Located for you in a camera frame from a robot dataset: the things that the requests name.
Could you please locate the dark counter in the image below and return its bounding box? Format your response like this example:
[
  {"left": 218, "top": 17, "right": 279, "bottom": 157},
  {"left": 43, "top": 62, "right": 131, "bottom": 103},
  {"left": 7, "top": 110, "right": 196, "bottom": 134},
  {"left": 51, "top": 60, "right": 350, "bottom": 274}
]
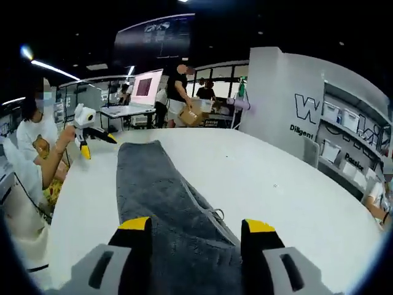
[{"left": 201, "top": 112, "right": 239, "bottom": 129}]

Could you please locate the purple rolled mat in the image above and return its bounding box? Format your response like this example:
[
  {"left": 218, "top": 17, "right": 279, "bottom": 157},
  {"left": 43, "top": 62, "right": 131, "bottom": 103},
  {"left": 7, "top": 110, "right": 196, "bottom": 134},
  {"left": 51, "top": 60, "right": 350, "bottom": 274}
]
[{"left": 226, "top": 96, "right": 260, "bottom": 111}]

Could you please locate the grey metal shelf rack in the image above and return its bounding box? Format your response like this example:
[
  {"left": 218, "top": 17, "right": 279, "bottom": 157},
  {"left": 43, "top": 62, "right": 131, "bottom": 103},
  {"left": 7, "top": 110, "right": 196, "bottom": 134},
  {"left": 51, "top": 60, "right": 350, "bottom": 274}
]
[{"left": 316, "top": 81, "right": 393, "bottom": 197}]

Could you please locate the person's left hand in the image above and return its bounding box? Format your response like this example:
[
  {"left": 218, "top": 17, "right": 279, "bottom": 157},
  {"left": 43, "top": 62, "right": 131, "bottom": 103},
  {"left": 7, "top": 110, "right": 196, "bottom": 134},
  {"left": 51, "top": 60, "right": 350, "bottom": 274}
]
[{"left": 56, "top": 127, "right": 77, "bottom": 154}]

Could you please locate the white table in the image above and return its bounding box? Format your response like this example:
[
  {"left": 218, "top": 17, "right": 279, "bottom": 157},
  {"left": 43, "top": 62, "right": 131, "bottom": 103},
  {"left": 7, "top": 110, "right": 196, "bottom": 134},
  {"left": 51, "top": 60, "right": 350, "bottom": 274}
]
[{"left": 45, "top": 127, "right": 384, "bottom": 295}]

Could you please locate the ceiling light strip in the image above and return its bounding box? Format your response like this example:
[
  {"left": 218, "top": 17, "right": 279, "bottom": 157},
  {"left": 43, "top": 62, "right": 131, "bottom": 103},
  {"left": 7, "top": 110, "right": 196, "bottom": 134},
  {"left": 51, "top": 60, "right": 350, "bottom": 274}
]
[{"left": 30, "top": 60, "right": 80, "bottom": 81}]

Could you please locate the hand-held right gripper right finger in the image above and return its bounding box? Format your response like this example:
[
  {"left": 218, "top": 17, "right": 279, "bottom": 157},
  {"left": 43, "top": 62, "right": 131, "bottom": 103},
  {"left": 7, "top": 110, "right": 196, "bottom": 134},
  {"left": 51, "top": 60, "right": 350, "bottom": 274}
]
[{"left": 240, "top": 218, "right": 335, "bottom": 295}]

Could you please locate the white plastic bin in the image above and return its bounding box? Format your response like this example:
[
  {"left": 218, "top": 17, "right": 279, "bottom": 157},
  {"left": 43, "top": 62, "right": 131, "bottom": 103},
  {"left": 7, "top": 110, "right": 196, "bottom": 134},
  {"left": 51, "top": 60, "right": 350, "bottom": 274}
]
[{"left": 192, "top": 98, "right": 214, "bottom": 113}]

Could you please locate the dark hanging ceiling display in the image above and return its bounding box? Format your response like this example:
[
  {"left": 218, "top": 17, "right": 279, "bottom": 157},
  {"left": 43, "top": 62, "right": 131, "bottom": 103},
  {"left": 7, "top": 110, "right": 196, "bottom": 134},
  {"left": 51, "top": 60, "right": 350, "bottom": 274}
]
[{"left": 113, "top": 14, "right": 196, "bottom": 67}]

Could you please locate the yellow patterned cloth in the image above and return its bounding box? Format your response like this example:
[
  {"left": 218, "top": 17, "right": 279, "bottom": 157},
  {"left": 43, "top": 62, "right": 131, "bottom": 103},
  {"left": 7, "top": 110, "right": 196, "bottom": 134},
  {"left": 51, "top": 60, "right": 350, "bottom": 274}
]
[{"left": 42, "top": 176, "right": 67, "bottom": 205}]

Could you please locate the white tilted desk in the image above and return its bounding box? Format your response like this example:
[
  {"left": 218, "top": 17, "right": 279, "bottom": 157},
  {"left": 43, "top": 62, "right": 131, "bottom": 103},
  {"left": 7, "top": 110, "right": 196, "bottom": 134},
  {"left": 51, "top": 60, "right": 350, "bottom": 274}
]
[{"left": 99, "top": 103, "right": 156, "bottom": 130}]

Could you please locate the grey chair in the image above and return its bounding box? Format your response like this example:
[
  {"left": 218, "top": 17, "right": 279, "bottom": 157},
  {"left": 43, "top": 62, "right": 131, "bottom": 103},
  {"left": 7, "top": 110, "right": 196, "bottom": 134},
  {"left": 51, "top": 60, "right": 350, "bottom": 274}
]
[{"left": 302, "top": 135, "right": 321, "bottom": 169}]

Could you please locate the group of white storage boxes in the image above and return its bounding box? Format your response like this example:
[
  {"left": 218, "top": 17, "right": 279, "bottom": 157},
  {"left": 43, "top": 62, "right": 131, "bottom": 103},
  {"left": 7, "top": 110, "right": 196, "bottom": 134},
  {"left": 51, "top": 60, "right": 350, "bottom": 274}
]
[{"left": 322, "top": 101, "right": 391, "bottom": 191}]

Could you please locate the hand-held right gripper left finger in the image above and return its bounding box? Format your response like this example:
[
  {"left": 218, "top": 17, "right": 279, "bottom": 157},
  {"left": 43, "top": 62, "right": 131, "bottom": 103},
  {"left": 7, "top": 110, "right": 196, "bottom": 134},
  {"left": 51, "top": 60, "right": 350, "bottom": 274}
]
[{"left": 60, "top": 216, "right": 154, "bottom": 295}]

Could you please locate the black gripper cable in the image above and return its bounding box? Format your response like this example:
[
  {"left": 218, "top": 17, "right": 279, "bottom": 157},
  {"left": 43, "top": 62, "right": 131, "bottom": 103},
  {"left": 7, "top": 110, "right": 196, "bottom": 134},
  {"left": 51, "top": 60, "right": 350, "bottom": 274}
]
[{"left": 14, "top": 173, "right": 53, "bottom": 221}]

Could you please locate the large pink display screen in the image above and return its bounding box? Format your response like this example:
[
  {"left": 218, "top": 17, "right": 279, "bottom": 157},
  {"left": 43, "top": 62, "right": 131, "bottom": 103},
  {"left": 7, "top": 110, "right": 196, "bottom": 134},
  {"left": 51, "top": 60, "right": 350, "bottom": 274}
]
[{"left": 130, "top": 69, "right": 164, "bottom": 107}]

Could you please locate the green cord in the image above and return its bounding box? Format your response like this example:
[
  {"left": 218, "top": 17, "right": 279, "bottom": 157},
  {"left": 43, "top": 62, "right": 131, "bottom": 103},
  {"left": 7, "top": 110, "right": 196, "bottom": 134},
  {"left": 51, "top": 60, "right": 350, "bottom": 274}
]
[{"left": 238, "top": 76, "right": 249, "bottom": 100}]

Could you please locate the dark grey towel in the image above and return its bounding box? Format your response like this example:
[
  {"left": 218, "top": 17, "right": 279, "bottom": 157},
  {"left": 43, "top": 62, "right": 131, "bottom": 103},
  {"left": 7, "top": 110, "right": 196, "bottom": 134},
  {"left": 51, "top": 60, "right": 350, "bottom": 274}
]
[{"left": 115, "top": 140, "right": 246, "bottom": 295}]

